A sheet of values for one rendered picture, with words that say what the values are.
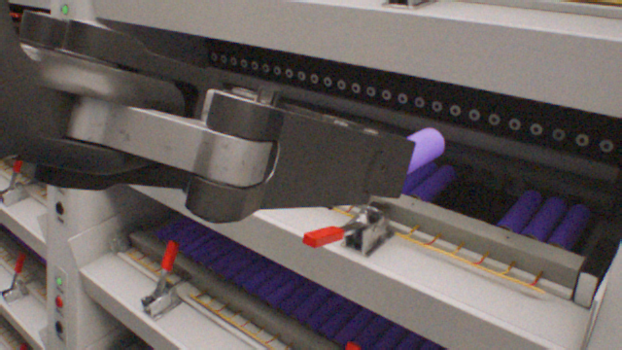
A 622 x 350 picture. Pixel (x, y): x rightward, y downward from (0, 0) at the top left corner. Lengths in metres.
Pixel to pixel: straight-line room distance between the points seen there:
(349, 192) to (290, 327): 0.44
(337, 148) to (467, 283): 0.28
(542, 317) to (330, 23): 0.26
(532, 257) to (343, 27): 0.22
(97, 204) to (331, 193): 0.64
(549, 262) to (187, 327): 0.42
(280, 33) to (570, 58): 0.24
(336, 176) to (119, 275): 0.63
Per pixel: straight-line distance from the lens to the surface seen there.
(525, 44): 0.36
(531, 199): 0.48
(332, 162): 0.15
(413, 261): 0.43
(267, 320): 0.61
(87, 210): 0.77
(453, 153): 0.54
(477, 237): 0.43
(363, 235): 0.42
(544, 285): 0.42
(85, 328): 0.86
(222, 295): 0.66
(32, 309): 1.07
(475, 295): 0.40
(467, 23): 0.37
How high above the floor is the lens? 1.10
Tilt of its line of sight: 15 degrees down
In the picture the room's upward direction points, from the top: 9 degrees clockwise
